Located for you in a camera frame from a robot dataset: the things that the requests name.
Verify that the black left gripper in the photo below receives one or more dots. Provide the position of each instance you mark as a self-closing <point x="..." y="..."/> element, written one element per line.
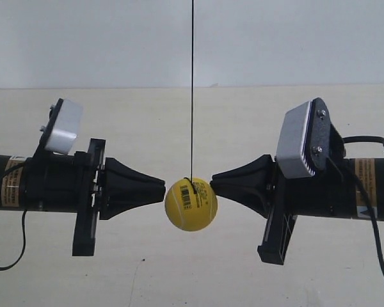
<point x="66" y="183"/>

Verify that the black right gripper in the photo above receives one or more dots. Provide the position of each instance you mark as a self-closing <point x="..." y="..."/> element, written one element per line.
<point x="329" y="194"/>

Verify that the yellow tennis ball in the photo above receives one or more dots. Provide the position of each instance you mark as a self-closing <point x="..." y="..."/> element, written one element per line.
<point x="190" y="204"/>

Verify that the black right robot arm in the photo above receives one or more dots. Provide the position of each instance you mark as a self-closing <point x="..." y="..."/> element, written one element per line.
<point x="367" y="175"/>

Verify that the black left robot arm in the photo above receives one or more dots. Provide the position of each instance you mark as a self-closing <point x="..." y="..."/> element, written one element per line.
<point x="11" y="183"/>

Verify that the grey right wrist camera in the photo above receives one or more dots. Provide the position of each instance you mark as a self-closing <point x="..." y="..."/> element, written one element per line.
<point x="308" y="140"/>

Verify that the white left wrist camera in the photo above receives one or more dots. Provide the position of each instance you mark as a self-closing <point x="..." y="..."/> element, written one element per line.
<point x="62" y="128"/>

